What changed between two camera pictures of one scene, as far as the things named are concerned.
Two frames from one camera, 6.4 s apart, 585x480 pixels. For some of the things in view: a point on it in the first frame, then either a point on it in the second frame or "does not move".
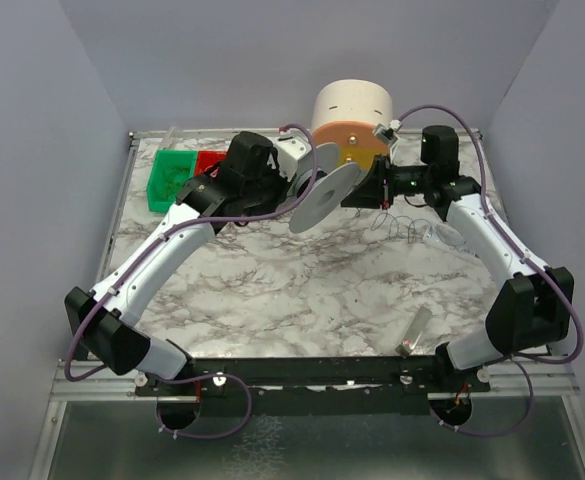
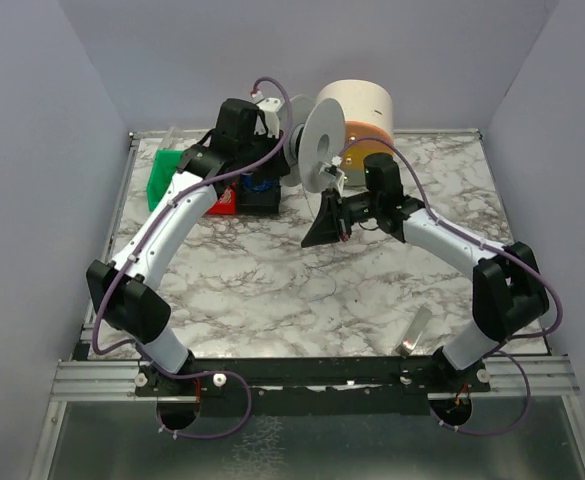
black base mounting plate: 316,385 does not move
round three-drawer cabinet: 346,112 does not move
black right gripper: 381,181 to 337,215
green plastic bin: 170,170 does not move
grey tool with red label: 412,337 does not move
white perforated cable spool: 335,180 to 318,136
